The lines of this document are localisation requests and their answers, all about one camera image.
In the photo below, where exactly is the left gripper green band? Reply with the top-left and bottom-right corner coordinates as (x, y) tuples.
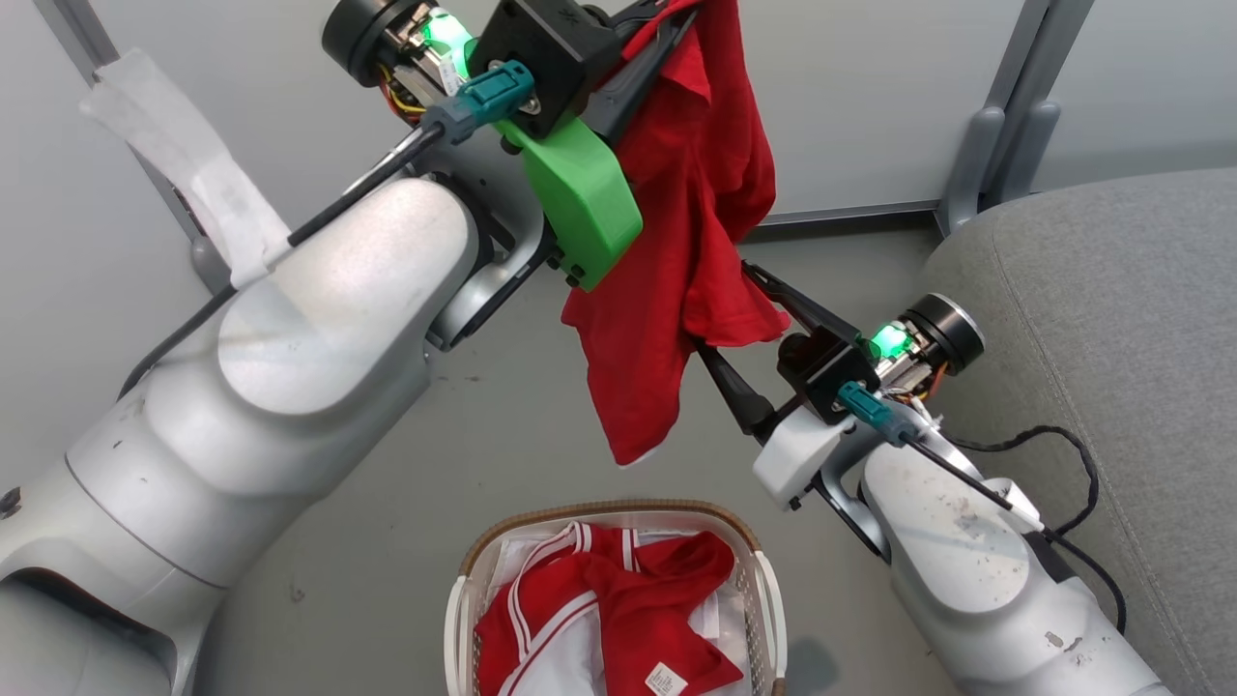
(322, 0), (699, 292)

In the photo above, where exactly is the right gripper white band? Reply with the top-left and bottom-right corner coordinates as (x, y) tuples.
(695, 260), (988, 510)

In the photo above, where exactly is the red polo shirt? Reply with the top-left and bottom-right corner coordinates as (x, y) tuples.
(561, 0), (791, 468)

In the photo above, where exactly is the red garment with white tag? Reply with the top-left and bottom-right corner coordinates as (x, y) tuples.
(588, 530), (747, 696)

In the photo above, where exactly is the red garment with white stripes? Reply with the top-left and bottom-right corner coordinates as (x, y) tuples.
(474, 522), (641, 696)

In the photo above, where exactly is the white laundry basket brown rim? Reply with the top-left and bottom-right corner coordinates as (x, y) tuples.
(444, 498), (790, 696)

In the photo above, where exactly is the white basket liner cloth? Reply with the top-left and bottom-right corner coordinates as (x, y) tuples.
(481, 522), (757, 696)

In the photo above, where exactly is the grey fabric sofa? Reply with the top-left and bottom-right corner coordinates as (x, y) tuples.
(913, 168), (1237, 696)

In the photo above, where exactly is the white translucent tape strip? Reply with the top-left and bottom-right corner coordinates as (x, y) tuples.
(80, 48), (293, 291)

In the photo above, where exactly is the grey metal partition bottom rail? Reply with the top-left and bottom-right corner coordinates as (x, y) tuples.
(752, 199), (940, 245)

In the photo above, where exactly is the black cable with teal connector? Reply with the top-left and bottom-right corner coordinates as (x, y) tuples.
(118, 60), (538, 399)
(838, 380), (1129, 636)

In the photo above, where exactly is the grey double partition post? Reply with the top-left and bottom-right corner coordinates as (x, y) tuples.
(932, 0), (1095, 239)

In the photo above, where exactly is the thin black looping cable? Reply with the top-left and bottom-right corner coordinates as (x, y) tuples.
(950, 424), (1103, 538)

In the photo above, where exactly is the grey metal partition post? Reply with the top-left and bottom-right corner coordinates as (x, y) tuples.
(32, 0), (233, 291)

